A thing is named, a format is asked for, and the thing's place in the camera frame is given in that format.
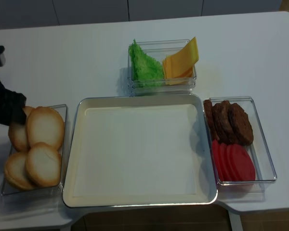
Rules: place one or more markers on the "middle brown burger patty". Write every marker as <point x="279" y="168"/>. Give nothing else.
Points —
<point x="222" y="123"/>

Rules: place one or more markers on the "brown burger patty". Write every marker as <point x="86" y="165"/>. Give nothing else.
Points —
<point x="222" y="123"/>
<point x="240" y="124"/>
<point x="208" y="113"/>

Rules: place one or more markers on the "lower yellow cheese slices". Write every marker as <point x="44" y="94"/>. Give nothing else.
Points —
<point x="172" y="75"/>

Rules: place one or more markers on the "green lettuce leaf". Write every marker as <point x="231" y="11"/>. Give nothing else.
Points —
<point x="147" y="71"/>

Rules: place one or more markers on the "red tomato slice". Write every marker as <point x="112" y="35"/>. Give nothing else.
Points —
<point x="241" y="163"/>
<point x="215" y="151"/>
<point x="224" y="169"/>
<point x="233" y="176"/>

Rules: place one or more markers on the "rear brown burger patty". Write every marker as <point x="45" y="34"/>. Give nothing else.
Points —
<point x="208" y="113"/>

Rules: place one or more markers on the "lower left bun half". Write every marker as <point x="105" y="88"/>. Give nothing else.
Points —
<point x="15" y="174"/>

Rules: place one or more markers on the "clear bun container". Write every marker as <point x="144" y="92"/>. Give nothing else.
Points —
<point x="8" y="190"/>

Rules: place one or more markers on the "toasted bun half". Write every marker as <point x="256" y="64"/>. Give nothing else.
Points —
<point x="45" y="124"/>
<point x="17" y="133"/>

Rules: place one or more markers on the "clear lettuce and cheese container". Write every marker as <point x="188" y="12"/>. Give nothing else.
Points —
<point x="162" y="66"/>

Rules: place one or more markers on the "cream metal tray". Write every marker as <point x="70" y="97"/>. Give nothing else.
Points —
<point x="206" y="196"/>

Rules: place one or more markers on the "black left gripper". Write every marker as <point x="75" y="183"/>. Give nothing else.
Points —
<point x="11" y="106"/>

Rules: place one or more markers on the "white paper tray liner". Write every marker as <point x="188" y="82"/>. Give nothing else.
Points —
<point x="140" y="151"/>

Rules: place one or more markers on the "top yellow cheese slice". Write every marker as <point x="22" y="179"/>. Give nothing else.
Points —
<point x="186" y="57"/>

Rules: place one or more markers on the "front red tomato slice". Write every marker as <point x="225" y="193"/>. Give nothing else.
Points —
<point x="241" y="163"/>

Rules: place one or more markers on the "rear red tomato slice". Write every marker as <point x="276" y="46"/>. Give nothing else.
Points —
<point x="215" y="151"/>

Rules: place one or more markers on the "lower right bun half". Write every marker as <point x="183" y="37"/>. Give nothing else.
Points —
<point x="43" y="165"/>

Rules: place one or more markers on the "front brown burger patty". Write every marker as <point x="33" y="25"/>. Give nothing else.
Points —
<point x="240" y="124"/>

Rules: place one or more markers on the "white table leg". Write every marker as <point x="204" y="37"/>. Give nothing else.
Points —
<point x="235" y="222"/>

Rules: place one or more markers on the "clear patty and tomato container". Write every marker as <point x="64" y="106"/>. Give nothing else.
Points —
<point x="258" y="152"/>

